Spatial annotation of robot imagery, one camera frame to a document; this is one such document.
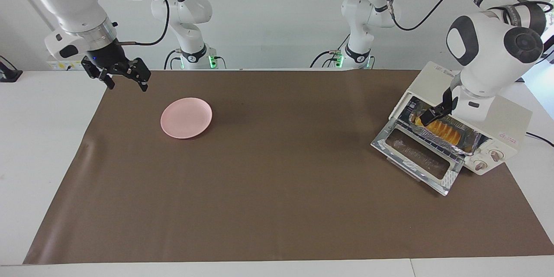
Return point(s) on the brown table mat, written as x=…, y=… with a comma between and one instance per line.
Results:
x=281, y=225

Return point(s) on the striped yellow bread loaf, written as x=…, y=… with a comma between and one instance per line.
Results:
x=439, y=130

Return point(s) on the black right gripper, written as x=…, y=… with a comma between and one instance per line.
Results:
x=106, y=58

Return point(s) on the glass oven door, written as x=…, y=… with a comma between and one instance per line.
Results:
x=389, y=136

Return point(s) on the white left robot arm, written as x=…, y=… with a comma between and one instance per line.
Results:
x=489, y=52

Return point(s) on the beige oven knob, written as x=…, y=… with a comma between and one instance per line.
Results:
x=496, y=154
x=479, y=165

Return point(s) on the black desk clamp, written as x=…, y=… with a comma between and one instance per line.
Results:
x=8, y=73

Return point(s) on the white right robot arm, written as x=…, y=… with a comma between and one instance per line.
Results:
x=73, y=0

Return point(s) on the pink round plate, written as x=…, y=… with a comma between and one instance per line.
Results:
x=186, y=117

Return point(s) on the aluminium foil tray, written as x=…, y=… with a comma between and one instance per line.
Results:
x=469, y=140

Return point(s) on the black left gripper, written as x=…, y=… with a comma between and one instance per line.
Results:
x=449, y=100

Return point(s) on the white wall power socket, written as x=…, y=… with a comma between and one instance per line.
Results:
x=54, y=66

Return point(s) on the cream toaster oven body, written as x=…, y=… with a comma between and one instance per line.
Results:
x=510, y=125

